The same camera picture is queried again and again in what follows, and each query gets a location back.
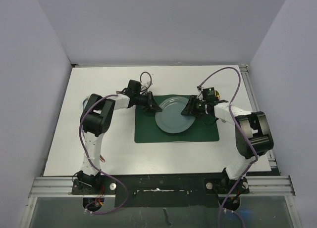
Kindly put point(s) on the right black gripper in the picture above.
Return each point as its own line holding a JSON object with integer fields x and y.
{"x": 189, "y": 110}

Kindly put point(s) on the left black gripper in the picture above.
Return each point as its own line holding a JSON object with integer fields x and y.
{"x": 152, "y": 105}

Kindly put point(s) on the teal round plate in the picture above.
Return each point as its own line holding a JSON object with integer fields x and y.
{"x": 170, "y": 120}

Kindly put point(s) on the dark green placemat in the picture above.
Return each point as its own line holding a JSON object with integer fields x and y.
{"x": 204, "y": 129}

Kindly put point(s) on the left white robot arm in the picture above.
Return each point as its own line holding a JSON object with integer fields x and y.
{"x": 95, "y": 122}

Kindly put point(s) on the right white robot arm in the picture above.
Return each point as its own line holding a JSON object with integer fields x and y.
{"x": 253, "y": 137}

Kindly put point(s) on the gold iridescent spoon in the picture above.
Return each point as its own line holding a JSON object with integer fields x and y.
{"x": 218, "y": 93}

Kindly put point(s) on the blue plastic spoon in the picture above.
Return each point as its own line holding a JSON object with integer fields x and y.
{"x": 84, "y": 104}

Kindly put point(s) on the copper knife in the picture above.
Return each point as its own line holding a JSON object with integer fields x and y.
{"x": 102, "y": 158}

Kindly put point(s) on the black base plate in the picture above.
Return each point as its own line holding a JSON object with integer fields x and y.
{"x": 165, "y": 190}

